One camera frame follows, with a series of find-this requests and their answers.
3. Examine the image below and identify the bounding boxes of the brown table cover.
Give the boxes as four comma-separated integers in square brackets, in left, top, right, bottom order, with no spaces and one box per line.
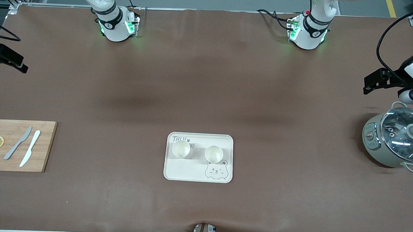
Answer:
[0,0,413,232]

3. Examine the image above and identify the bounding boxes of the beige bear print tray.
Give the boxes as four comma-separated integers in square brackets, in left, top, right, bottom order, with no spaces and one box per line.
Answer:
[163,131,235,184]

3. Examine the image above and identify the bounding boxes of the grey-green electric cooking pot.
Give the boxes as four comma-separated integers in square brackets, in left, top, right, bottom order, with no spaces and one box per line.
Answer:
[360,100,413,173]

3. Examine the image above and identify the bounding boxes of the black left base cables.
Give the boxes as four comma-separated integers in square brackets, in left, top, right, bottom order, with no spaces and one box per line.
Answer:
[256,8,294,31]

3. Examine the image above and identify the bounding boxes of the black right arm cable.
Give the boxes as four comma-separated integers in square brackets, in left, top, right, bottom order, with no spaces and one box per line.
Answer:
[0,16,23,42]

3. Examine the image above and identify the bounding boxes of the glass pot lid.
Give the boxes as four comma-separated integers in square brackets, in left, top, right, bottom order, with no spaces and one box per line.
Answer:
[379,106,413,158]

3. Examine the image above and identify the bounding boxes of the bamboo cutting board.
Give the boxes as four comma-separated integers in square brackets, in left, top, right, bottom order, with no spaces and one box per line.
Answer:
[0,119,58,174]

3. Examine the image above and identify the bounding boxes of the grey plastic knife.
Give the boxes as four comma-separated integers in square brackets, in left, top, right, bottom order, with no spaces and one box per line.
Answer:
[4,125,33,162]

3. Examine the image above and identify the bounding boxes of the white plastic knife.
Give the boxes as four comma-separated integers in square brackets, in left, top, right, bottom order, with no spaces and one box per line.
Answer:
[19,129,41,168]

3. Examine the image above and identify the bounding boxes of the white IKEA cup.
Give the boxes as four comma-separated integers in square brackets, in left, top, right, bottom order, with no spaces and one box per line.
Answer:
[172,140,191,159]
[204,145,224,164]

